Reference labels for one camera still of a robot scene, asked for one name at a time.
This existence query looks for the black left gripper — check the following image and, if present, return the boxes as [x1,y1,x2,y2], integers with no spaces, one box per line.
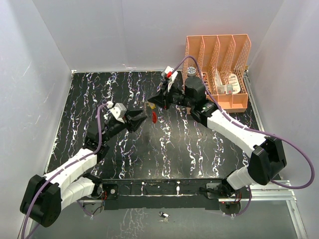
[101,109,147,143]

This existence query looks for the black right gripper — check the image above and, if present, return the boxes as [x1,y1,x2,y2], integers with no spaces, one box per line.
[148,81,194,111]

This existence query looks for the metal key organizer red handle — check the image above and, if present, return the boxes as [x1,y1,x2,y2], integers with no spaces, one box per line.
[144,101,158,123]

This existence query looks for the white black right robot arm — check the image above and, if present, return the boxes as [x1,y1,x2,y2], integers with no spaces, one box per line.
[148,77,287,198]

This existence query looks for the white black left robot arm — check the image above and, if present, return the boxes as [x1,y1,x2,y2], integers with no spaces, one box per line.
[19,110,147,227]

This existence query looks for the small round grey jar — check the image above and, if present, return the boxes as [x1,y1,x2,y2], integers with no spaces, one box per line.
[187,66,197,77]

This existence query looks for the orange plastic file organizer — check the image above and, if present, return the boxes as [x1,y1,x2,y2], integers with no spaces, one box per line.
[185,34,251,113]

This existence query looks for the white round label card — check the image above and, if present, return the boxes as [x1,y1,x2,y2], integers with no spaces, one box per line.
[217,73,241,95]

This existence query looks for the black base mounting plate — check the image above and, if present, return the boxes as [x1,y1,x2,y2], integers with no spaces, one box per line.
[102,179,233,210]

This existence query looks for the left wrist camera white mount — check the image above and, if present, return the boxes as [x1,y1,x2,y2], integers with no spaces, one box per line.
[106,101,127,123]

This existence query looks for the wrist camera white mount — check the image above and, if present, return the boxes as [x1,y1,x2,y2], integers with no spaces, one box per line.
[106,101,127,123]
[161,66,178,83]

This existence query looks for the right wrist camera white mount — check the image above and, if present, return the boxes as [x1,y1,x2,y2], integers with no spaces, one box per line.
[161,66,178,83]

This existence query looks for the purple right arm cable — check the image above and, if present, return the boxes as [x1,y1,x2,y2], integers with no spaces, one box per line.
[173,56,315,216]

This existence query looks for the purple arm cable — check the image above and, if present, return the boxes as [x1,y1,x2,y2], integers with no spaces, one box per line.
[21,103,113,237]
[173,56,315,216]

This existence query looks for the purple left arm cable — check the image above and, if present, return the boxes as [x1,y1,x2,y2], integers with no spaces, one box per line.
[21,103,113,237]

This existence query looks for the aluminium frame rail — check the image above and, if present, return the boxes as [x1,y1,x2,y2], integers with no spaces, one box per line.
[243,69,309,239]

